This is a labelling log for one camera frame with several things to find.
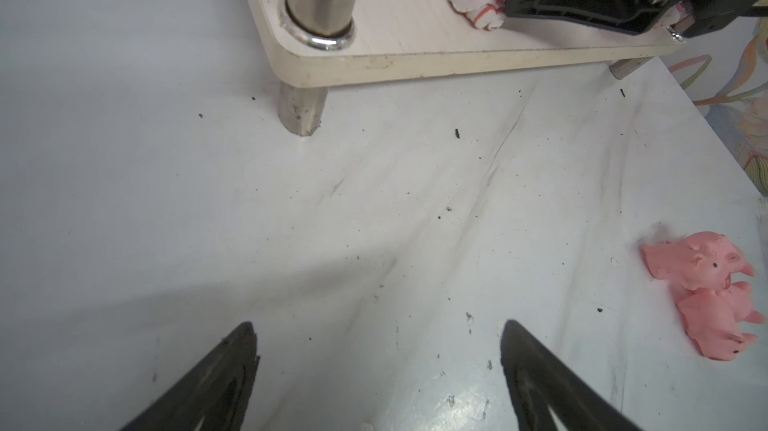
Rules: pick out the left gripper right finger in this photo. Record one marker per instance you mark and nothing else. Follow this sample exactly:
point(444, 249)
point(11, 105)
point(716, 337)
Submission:
point(544, 391)

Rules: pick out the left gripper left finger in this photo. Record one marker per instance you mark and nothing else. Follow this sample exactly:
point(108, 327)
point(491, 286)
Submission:
point(214, 394)

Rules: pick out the white two-tier shelf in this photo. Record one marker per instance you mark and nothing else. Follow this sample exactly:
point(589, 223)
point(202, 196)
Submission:
point(315, 45)

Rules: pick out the pink pig toy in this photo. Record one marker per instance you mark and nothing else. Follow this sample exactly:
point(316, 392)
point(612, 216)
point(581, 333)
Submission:
point(700, 268)

